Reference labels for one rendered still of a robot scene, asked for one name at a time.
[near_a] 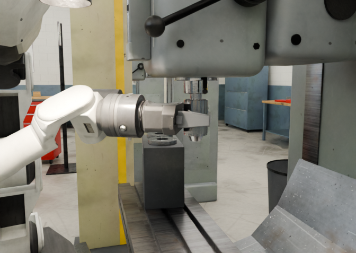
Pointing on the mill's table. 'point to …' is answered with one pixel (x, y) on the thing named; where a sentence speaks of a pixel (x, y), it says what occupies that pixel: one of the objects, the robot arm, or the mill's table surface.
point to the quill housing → (206, 35)
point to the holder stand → (162, 171)
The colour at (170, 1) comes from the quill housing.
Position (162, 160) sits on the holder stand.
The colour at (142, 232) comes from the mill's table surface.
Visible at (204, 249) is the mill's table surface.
